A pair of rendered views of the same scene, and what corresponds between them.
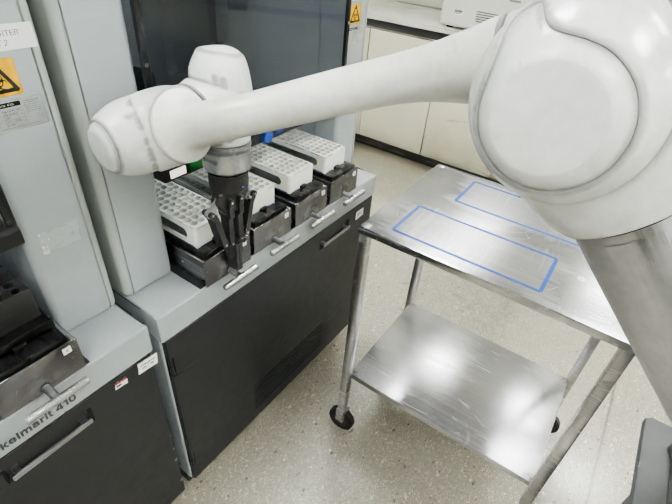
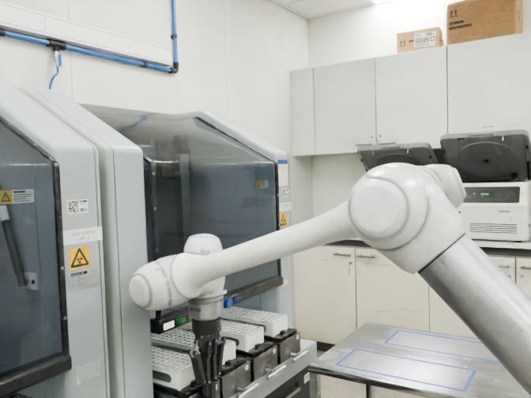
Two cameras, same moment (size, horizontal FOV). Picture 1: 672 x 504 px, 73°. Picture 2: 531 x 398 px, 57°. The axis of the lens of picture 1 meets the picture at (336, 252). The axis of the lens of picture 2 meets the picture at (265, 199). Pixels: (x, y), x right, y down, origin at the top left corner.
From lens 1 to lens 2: 0.47 m
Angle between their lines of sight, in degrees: 34
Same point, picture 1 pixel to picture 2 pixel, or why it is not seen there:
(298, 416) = not seen: outside the picture
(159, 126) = (176, 273)
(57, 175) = (96, 322)
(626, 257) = (440, 272)
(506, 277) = (434, 384)
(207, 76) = (197, 250)
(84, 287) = not seen: outside the picture
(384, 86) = (310, 234)
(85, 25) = (126, 228)
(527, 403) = not seen: outside the picture
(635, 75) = (400, 186)
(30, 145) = (86, 299)
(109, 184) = (124, 332)
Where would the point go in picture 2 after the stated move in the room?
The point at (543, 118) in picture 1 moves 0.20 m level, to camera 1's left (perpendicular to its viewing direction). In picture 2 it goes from (374, 208) to (242, 212)
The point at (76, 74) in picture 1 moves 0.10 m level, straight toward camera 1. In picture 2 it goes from (117, 256) to (128, 262)
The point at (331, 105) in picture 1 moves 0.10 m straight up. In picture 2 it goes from (280, 248) to (279, 201)
